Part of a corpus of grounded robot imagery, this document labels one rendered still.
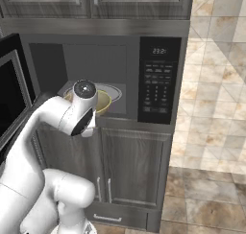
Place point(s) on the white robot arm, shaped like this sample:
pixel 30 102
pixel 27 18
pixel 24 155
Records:
pixel 29 154

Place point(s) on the yellow bowl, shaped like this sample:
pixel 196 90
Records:
pixel 104 103

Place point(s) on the microwave start button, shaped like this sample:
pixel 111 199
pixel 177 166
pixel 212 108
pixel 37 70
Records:
pixel 163 109

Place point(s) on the black grey microwave oven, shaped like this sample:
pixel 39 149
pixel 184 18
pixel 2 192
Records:
pixel 131 71

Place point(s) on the grey wood cupboard door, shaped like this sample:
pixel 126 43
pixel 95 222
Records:
pixel 134 167
pixel 67 161
pixel 41 1
pixel 141 1

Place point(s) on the black microwave door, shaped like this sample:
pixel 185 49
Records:
pixel 12 94

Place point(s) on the grey wood drawer front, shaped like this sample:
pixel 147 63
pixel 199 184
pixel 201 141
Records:
pixel 128 215

